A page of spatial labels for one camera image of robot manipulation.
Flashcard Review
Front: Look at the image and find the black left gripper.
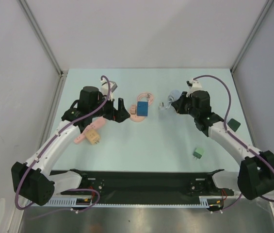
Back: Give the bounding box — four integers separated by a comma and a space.
90, 92, 129, 123

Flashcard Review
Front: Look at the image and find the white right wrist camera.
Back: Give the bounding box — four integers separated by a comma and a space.
186, 79, 202, 93

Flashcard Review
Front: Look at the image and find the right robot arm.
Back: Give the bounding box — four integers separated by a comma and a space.
171, 90, 274, 200

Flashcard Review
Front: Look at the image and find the blue cube socket adapter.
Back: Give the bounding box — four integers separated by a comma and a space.
136, 101, 148, 117

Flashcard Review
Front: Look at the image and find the dark green cube adapter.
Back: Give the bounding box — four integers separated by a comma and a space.
227, 118, 241, 132

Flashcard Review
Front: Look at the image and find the round blue power strip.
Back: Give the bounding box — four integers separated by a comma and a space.
159, 90, 181, 110

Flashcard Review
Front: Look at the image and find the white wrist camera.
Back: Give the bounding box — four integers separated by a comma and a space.
100, 80, 118, 100
186, 79, 202, 93

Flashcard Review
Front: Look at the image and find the round pink power strip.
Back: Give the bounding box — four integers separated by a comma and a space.
129, 112, 146, 122

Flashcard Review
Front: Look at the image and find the right aluminium frame post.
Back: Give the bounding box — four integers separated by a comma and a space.
230, 0, 274, 75

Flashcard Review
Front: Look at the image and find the pink brown USB charger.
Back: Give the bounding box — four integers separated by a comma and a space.
129, 104, 137, 115

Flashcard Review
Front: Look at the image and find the left aluminium frame post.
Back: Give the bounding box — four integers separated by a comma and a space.
17, 0, 67, 76

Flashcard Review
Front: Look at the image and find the tan cube plug adapter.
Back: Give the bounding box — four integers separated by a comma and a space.
85, 129, 100, 145

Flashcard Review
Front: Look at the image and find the left aluminium side rail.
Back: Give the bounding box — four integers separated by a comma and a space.
37, 70, 68, 150

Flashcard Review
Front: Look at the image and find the aluminium frame post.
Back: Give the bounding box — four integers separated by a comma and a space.
17, 0, 67, 76
230, 0, 274, 75

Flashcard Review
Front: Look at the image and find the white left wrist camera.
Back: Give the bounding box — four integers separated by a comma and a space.
100, 80, 118, 100

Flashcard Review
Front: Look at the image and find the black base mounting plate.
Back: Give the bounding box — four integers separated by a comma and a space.
60, 169, 238, 206

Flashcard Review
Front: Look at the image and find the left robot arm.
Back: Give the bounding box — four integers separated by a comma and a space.
11, 81, 130, 206

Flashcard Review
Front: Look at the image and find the round strip pink cable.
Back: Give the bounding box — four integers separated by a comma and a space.
136, 92, 156, 106

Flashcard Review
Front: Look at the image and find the aluminium front frame rail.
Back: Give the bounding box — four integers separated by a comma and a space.
15, 177, 274, 198

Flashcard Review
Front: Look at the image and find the green plug adapter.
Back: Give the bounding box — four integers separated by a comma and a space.
193, 147, 205, 159

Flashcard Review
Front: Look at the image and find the long pink power strip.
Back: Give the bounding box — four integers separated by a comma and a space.
74, 117, 106, 144

